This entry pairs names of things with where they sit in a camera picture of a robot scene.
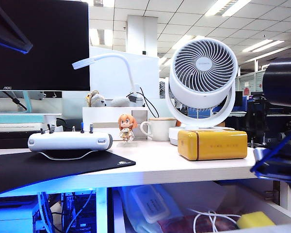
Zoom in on white plastic packet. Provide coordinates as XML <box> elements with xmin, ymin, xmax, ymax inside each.
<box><xmin>118</xmin><ymin>185</ymin><xmax>185</xmax><ymax>233</ymax></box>

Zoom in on beige-maned plush toy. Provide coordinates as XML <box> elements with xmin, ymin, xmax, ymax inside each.
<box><xmin>86</xmin><ymin>89</ymin><xmax>107</xmax><ymax>107</ymax></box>

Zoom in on yellow metal tin box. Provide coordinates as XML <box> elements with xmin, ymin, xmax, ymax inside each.
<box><xmin>177</xmin><ymin>129</ymin><xmax>248</xmax><ymax>161</ymax></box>

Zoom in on white ceramic mug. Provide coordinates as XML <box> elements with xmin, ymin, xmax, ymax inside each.
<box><xmin>140</xmin><ymin>120</ymin><xmax>177</xmax><ymax>142</ymax></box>

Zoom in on black AOC monitor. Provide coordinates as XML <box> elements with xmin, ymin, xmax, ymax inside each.
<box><xmin>0</xmin><ymin>0</ymin><xmax>91</xmax><ymax>91</ymax></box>

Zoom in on black office chair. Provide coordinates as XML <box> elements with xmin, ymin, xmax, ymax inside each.
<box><xmin>247</xmin><ymin>99</ymin><xmax>267</xmax><ymax>146</ymax></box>

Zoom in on round wooden mug lid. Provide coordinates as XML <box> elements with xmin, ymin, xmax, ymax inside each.
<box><xmin>148</xmin><ymin>117</ymin><xmax>177</xmax><ymax>122</ymax></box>

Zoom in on white desk drawer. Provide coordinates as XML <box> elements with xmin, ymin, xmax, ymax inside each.
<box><xmin>108</xmin><ymin>181</ymin><xmax>291</xmax><ymax>233</ymax></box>

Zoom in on orange-haired anime girl figurine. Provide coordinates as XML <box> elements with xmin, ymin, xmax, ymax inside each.
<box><xmin>118</xmin><ymin>113</ymin><xmax>137</xmax><ymax>144</ymax></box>

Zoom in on black Corsair mouse pad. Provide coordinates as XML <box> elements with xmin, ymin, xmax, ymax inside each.
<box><xmin>0</xmin><ymin>151</ymin><xmax>136</xmax><ymax>197</ymax></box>

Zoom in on yellow cleaning sponge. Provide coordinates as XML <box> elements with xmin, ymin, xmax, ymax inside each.
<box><xmin>236</xmin><ymin>211</ymin><xmax>276</xmax><ymax>229</ymax></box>

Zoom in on teal monitor riser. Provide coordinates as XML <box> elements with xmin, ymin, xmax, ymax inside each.
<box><xmin>0</xmin><ymin>90</ymin><xmax>64</xmax><ymax>133</ymax></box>

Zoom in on white rectangular plastic case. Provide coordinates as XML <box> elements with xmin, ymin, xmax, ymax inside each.
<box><xmin>130</xmin><ymin>185</ymin><xmax>170</xmax><ymax>224</ymax></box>

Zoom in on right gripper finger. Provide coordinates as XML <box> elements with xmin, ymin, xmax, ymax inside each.
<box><xmin>250</xmin><ymin>145</ymin><xmax>291</xmax><ymax>183</ymax></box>

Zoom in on white gooseneck desk lamp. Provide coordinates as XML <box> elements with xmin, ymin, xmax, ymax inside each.
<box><xmin>72</xmin><ymin>54</ymin><xmax>143</xmax><ymax>102</ymax></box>

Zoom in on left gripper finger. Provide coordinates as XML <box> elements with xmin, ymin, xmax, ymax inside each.
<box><xmin>0</xmin><ymin>0</ymin><xmax>33</xmax><ymax>55</ymax></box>

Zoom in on white partition board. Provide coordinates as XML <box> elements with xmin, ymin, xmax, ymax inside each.
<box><xmin>89</xmin><ymin>46</ymin><xmax>160</xmax><ymax>99</ymax></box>

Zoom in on white desk organizer box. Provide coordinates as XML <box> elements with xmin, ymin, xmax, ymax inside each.
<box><xmin>82</xmin><ymin>97</ymin><xmax>149</xmax><ymax>141</ymax></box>

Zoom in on white RC transmitter controller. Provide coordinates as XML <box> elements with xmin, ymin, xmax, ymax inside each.
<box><xmin>28</xmin><ymin>123</ymin><xmax>113</xmax><ymax>160</ymax></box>

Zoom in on grey plush toy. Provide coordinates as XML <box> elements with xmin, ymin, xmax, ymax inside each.
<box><xmin>111</xmin><ymin>96</ymin><xmax>131</xmax><ymax>107</ymax></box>

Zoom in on black lamp power cable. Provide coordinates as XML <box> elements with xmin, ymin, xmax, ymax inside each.
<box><xmin>126</xmin><ymin>87</ymin><xmax>160</xmax><ymax>118</ymax></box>

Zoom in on white charging cable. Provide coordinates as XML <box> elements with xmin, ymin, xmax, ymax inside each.
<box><xmin>193</xmin><ymin>210</ymin><xmax>242</xmax><ymax>233</ymax></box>

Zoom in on white desk fan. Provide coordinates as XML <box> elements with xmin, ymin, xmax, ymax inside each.
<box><xmin>164</xmin><ymin>37</ymin><xmax>239</xmax><ymax>146</ymax></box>

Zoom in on red patterned packet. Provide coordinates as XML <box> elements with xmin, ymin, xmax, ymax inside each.
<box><xmin>157</xmin><ymin>213</ymin><xmax>241</xmax><ymax>233</ymax></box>

